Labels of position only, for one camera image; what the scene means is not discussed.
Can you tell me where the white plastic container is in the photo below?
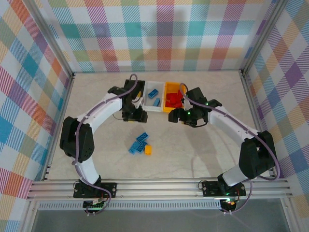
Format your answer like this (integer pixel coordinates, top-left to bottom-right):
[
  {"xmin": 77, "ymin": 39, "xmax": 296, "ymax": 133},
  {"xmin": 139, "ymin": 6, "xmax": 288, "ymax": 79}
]
[{"xmin": 142, "ymin": 81, "xmax": 167, "ymax": 113}]

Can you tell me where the yellow plastic container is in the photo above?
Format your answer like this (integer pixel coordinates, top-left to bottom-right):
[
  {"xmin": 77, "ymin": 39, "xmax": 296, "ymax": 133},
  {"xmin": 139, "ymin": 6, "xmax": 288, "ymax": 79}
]
[{"xmin": 163, "ymin": 82, "xmax": 188, "ymax": 114}]

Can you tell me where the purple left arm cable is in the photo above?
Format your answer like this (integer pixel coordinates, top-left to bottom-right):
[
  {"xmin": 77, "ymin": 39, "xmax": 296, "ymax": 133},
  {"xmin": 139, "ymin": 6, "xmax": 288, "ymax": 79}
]
[{"xmin": 71, "ymin": 73, "xmax": 140, "ymax": 217}]

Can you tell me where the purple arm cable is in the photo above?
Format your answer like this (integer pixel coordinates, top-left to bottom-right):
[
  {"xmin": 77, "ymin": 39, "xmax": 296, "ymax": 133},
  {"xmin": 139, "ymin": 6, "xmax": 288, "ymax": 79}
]
[
  {"xmin": 71, "ymin": 73, "xmax": 140, "ymax": 217},
  {"xmin": 179, "ymin": 82, "xmax": 282, "ymax": 215}
]

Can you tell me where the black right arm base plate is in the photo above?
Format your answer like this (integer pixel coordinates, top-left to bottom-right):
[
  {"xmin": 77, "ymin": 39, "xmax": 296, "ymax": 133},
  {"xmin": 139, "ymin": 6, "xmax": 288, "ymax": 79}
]
[{"xmin": 201, "ymin": 180, "xmax": 246, "ymax": 197}]

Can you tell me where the aluminium frame cross rail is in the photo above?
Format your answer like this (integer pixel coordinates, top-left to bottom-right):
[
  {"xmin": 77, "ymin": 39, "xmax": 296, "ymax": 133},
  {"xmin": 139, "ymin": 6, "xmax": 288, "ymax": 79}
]
[{"xmin": 26, "ymin": 180, "xmax": 293, "ymax": 201}]

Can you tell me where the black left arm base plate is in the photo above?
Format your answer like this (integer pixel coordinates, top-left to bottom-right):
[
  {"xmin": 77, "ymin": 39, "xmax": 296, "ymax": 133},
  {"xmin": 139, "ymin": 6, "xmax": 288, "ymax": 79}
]
[{"xmin": 73, "ymin": 182, "xmax": 117, "ymax": 199}]

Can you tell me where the grey slotted cable duct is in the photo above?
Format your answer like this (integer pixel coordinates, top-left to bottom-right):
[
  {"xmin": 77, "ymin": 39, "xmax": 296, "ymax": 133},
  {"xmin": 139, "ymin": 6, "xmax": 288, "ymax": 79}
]
[{"xmin": 38, "ymin": 202, "xmax": 222, "ymax": 210}]

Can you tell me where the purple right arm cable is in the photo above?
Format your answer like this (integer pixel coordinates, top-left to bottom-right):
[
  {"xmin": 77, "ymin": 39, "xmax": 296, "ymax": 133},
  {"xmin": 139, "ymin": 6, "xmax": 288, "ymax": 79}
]
[{"xmin": 179, "ymin": 82, "xmax": 282, "ymax": 215}]

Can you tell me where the aluminium frame post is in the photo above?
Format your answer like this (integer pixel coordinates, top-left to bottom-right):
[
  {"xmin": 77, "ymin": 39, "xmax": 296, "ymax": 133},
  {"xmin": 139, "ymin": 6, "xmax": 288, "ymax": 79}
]
[
  {"xmin": 23, "ymin": 0, "xmax": 75, "ymax": 79},
  {"xmin": 240, "ymin": 0, "xmax": 289, "ymax": 75}
]

